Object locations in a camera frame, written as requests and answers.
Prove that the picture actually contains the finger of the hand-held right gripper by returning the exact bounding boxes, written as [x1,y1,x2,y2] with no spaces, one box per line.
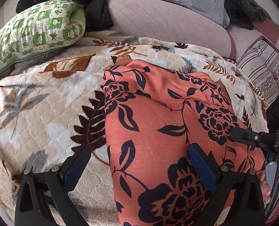
[229,126,279,150]

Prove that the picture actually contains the person's right hand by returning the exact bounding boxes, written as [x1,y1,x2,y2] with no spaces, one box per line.
[258,168,279,226]

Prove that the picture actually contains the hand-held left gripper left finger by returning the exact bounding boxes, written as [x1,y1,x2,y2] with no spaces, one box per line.
[15,144,93,226]

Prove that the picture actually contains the green checkered pillow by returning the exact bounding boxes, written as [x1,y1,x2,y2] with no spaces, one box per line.
[0,0,87,85]

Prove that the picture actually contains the striped floral cushion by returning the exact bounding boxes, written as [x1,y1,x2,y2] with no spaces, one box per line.
[237,39,279,106]

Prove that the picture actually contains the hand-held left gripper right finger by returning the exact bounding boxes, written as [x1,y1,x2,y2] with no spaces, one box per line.
[187,143,266,226]

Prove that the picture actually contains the pink quilted pillow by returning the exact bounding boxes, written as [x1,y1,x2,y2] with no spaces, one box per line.
[106,0,264,62]

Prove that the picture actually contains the leaf print quilted blanket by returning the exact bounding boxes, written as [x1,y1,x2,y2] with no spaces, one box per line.
[0,29,270,226]

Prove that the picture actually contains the black cloth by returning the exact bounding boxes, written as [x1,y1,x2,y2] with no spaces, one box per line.
[16,0,114,32]

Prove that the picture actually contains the orange black floral garment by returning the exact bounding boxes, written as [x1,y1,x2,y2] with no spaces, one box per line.
[103,55,266,226]

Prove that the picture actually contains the dark furry cloth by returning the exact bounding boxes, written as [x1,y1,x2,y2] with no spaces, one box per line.
[224,0,270,31]

